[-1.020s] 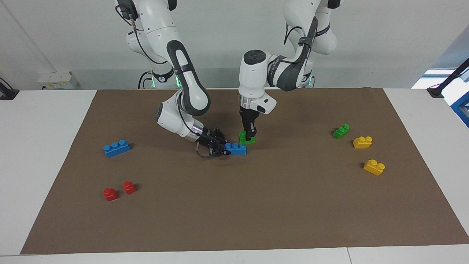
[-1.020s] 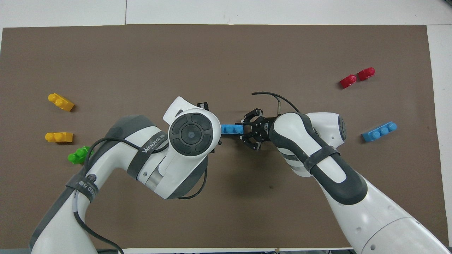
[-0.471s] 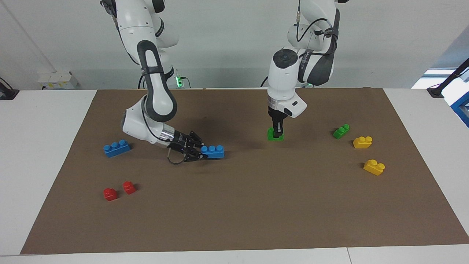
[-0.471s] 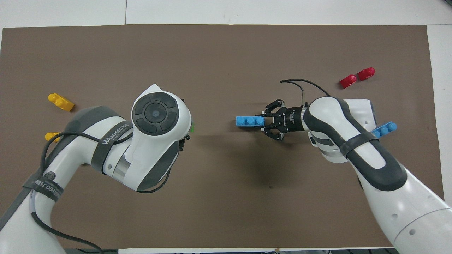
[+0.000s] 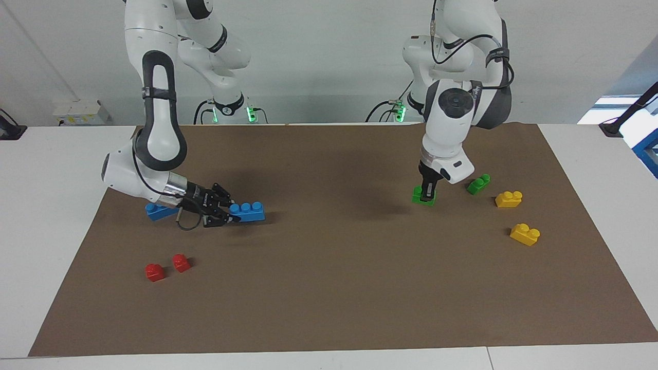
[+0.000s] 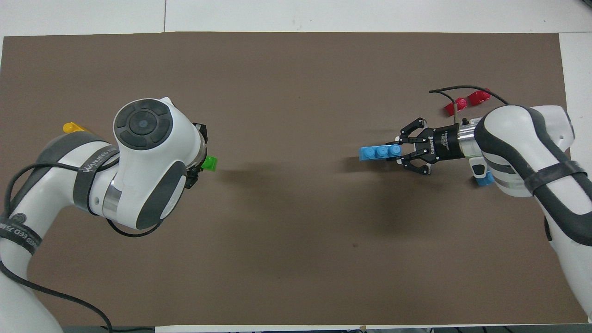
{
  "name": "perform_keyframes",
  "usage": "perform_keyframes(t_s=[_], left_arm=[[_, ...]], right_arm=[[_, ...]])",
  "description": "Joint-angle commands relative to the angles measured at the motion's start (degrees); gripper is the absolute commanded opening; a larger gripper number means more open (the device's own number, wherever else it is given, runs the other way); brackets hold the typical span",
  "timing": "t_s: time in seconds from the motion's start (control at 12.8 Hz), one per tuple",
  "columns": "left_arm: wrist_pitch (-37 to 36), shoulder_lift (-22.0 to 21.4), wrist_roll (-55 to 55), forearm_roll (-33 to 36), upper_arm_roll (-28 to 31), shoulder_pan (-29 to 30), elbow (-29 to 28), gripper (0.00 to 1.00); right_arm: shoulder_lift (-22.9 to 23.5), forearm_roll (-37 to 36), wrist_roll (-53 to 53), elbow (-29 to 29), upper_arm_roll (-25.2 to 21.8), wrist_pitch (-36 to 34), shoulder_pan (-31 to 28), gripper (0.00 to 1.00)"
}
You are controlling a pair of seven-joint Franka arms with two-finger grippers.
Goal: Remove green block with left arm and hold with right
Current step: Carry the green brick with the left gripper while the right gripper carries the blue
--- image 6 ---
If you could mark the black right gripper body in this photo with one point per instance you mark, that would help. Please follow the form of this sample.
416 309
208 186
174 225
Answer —
443 144

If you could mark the green two-stud toy block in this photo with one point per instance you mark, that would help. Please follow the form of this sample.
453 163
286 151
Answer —
210 163

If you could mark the blue three-stud toy block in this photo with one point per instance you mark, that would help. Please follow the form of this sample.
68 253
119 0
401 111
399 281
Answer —
484 179
377 153

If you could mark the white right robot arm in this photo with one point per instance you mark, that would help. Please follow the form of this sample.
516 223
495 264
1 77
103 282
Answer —
518 148

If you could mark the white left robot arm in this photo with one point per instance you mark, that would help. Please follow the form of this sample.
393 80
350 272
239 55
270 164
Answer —
152 152

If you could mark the red small toy block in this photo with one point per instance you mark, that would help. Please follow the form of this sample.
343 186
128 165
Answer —
455 107
478 97

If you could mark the yellow two-stud toy block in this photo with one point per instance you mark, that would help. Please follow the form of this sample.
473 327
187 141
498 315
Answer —
71 127

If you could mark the brown paper mat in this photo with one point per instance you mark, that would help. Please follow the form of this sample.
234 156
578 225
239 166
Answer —
296 92

